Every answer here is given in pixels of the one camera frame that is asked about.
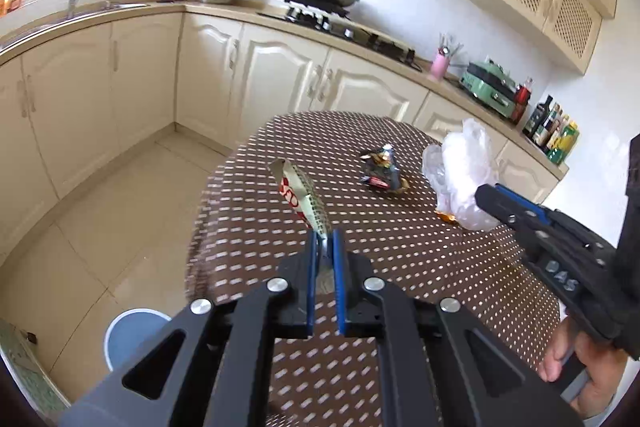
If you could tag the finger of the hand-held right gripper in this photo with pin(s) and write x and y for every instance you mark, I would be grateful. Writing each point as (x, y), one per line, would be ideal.
(505, 212)
(525, 203)

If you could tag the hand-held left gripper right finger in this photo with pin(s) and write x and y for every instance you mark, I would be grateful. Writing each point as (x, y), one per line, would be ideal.
(340, 287)

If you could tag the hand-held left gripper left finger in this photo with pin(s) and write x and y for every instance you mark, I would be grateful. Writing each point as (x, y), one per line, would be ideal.
(311, 287)

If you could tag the clear plastic bag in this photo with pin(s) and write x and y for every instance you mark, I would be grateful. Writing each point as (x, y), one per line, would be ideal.
(460, 162)

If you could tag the white red snack wrapper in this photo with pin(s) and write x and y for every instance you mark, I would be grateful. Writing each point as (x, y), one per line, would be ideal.
(300, 197)

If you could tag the blue plastic bucket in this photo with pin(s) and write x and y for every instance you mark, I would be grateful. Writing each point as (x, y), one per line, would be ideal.
(125, 337)

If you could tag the person's right hand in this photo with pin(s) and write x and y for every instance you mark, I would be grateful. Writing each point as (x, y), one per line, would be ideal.
(602, 382)

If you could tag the gold brown wrapper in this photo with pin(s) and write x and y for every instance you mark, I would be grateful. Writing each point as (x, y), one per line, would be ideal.
(446, 217)

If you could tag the brown sauce bottle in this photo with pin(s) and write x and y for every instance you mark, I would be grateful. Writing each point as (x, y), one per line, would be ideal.
(550, 129)

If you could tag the brown polka-dot tablecloth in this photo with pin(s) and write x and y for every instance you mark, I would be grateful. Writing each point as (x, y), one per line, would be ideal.
(410, 247)

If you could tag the dark glass bottle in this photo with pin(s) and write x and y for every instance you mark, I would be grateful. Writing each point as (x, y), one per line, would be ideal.
(537, 119)

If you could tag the red capped sauce bottle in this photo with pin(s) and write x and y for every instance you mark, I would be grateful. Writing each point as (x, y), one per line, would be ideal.
(521, 102)

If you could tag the green electric grill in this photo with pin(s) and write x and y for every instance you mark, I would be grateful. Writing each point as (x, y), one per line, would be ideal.
(487, 84)

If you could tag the dark blue snack wrapper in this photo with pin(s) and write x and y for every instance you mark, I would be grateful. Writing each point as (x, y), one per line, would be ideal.
(382, 169)

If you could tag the pink utensil holder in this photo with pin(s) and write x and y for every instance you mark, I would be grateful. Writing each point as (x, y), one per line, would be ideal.
(440, 66)

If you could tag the black gas stove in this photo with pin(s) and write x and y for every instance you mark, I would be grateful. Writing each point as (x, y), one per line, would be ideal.
(350, 32)

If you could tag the cream base cabinets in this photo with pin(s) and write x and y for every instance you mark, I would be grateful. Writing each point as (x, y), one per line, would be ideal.
(140, 77)

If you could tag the white stool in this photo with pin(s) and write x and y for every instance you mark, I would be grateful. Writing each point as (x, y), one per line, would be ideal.
(20, 357)

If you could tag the steel sink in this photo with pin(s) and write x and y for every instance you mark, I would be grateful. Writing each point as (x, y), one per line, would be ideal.
(100, 9)

